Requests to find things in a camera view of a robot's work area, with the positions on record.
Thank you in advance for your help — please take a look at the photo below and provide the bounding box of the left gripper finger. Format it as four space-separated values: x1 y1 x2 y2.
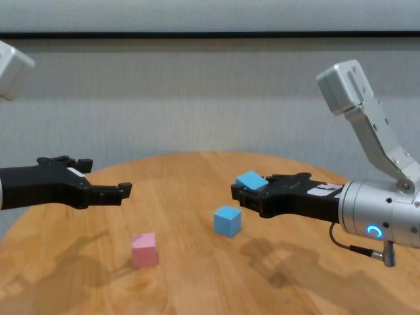
90 182 133 207
67 157 95 175

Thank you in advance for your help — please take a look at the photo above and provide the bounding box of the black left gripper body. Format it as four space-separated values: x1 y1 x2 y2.
0 156 96 211

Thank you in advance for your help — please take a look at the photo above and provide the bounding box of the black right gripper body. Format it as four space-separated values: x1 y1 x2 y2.
261 172 345 224

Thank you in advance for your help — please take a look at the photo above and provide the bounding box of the blue wooden cube block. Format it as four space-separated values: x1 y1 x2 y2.
213 205 243 238
235 170 270 191

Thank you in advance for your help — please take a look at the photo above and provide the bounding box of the pink wooden cube block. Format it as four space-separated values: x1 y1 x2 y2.
131 232 158 268

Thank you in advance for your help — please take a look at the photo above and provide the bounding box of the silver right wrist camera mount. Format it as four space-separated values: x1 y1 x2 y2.
316 59 420 192

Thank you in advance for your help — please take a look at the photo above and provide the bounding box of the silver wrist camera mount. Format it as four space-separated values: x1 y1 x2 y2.
0 39 36 102
316 59 420 192

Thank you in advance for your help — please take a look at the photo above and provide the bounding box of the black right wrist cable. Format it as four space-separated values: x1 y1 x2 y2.
329 222 397 268

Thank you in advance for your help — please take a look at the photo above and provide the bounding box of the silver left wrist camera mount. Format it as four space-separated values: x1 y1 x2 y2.
0 39 36 102

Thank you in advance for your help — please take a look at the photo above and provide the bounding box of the black wall trim strip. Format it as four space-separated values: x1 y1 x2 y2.
0 30 420 41

